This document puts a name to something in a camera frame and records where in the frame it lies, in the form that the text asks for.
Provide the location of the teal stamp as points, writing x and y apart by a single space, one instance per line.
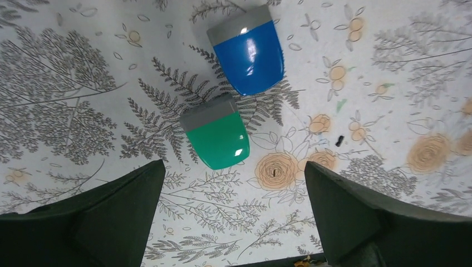
217 132

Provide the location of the floral table mat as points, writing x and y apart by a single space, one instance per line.
377 91

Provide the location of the blue stamp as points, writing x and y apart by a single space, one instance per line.
249 51

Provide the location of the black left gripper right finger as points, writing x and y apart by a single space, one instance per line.
358 226

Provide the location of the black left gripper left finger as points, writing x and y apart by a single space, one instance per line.
105 226

